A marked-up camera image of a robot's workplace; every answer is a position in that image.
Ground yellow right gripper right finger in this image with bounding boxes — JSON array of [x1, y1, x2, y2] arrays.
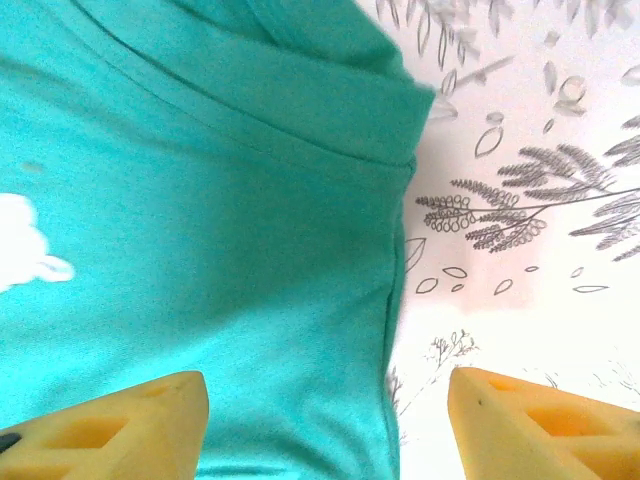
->
[[447, 366, 640, 480]]

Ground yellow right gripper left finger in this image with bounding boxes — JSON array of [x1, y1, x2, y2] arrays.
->
[[0, 370, 210, 480]]

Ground green t-shirt with print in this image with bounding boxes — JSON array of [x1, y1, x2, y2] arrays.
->
[[0, 0, 437, 480]]

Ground floral patterned table cover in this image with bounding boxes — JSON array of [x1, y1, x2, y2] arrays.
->
[[349, 0, 640, 480]]

